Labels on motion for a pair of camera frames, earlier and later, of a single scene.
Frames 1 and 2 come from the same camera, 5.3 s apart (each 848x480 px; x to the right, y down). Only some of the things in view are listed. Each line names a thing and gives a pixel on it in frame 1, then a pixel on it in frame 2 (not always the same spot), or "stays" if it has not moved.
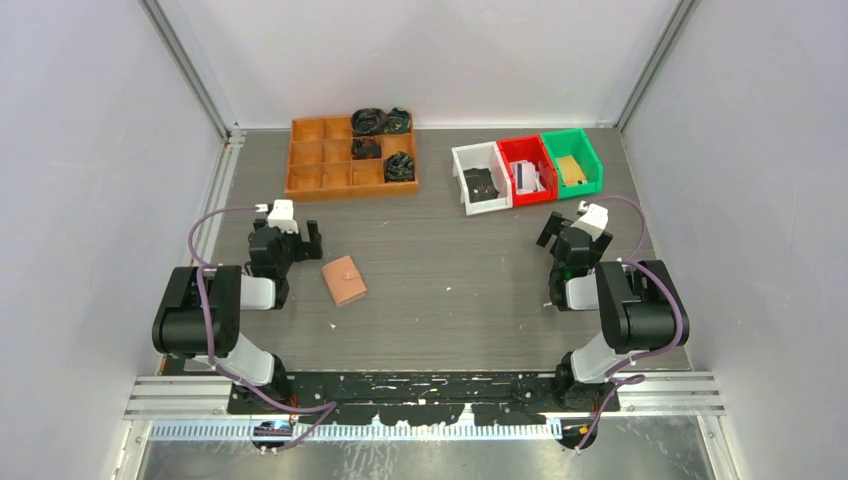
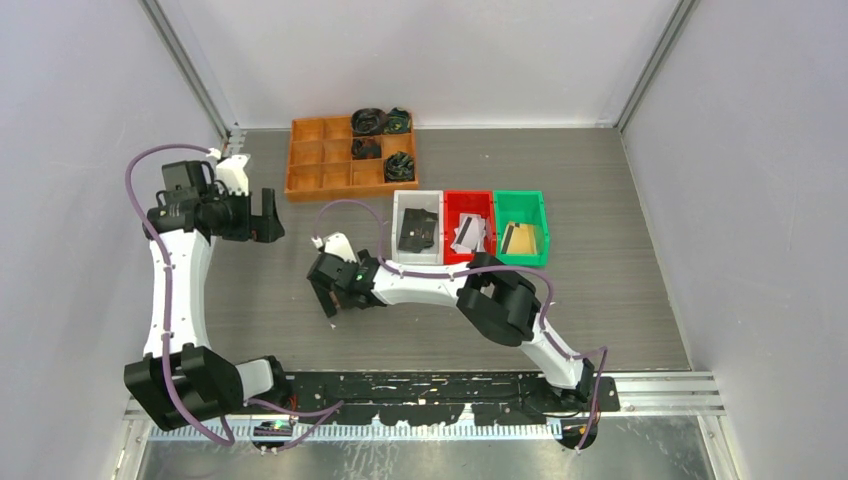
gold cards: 571,172 to 520,239
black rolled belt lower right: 399,167 stays
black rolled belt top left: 368,121 stays
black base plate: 404,399 stays
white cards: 527,179 to 470,235
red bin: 531,148 to 471,201
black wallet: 480,185 to 418,230
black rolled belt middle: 365,148 stays
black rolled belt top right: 398,122 stays
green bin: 573,142 to 521,206
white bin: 483,178 to 430,200
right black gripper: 553,227 to 326,300
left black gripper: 314,239 to 259,228
